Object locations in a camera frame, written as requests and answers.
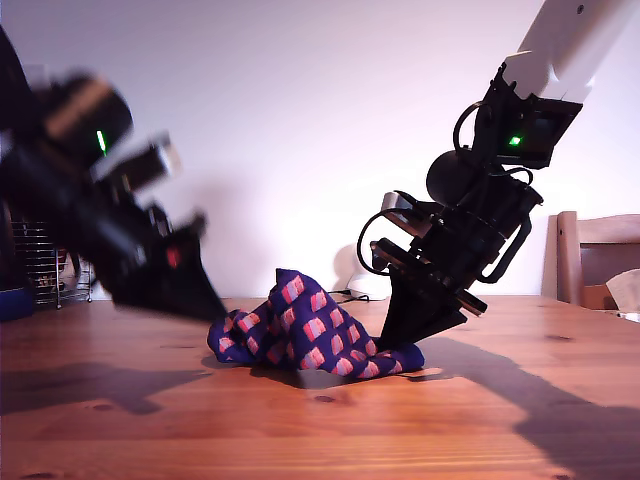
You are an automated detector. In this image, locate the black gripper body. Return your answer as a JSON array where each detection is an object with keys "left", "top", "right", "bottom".
[{"left": 372, "top": 214, "right": 509, "bottom": 316}]

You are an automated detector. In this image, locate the navy sock with pink pattern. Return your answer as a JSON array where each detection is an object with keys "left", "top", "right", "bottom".
[{"left": 206, "top": 268, "right": 426, "bottom": 379}]

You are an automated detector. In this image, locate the wooden chair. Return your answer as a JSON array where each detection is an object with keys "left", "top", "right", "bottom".
[{"left": 541, "top": 210, "right": 640, "bottom": 309}]

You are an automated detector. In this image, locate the brown cardboard box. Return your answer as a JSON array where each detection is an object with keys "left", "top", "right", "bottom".
[{"left": 579, "top": 283, "right": 619, "bottom": 311}]

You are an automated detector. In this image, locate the navy box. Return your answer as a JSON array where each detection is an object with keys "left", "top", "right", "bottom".
[{"left": 0, "top": 287, "right": 36, "bottom": 323}]

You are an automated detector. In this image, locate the beige paper bag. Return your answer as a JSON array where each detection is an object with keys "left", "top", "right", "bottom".
[{"left": 604, "top": 268, "right": 640, "bottom": 314}]

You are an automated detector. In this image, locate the white security camera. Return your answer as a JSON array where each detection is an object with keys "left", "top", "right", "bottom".
[{"left": 346, "top": 272, "right": 392, "bottom": 302}]

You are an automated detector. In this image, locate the thin black power cable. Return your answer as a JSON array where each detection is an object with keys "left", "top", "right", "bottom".
[{"left": 327, "top": 288, "right": 372, "bottom": 303}]

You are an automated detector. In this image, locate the thick black sleeved cable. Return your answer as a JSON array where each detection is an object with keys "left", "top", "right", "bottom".
[{"left": 475, "top": 217, "right": 532, "bottom": 285}]

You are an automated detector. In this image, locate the grey camera box on bracket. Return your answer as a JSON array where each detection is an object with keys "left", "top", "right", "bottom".
[
  {"left": 92, "top": 130, "right": 184, "bottom": 194},
  {"left": 380, "top": 189, "right": 444, "bottom": 241}
]

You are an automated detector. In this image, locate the thin black camera cable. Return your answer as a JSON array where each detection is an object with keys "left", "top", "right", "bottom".
[{"left": 356, "top": 207, "right": 401, "bottom": 277}]

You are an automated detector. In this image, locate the chrome wire rack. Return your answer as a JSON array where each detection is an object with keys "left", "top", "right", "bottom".
[{"left": 55, "top": 249, "right": 95, "bottom": 309}]

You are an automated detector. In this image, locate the chrome wire utensil cup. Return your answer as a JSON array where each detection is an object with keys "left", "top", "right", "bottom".
[{"left": 9, "top": 219, "right": 59, "bottom": 304}]

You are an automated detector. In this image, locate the thin black loop cable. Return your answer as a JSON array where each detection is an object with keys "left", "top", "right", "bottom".
[{"left": 452, "top": 101, "right": 496, "bottom": 151}]

